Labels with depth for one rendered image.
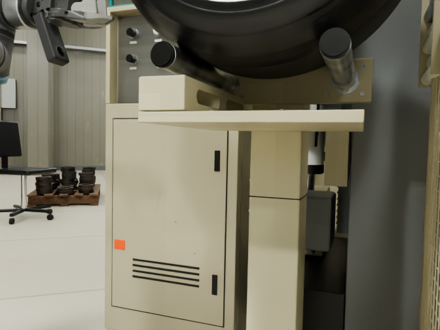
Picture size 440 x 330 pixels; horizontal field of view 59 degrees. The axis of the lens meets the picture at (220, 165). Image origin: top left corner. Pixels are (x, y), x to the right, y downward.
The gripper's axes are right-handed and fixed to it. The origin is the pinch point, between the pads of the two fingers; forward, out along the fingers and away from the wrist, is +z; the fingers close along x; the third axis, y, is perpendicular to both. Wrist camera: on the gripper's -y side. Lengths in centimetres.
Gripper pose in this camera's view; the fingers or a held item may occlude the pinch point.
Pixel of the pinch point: (107, 21)
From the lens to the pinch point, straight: 89.9
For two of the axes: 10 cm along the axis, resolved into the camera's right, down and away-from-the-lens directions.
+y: 1.4, -9.9, -0.9
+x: 3.4, -0.4, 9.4
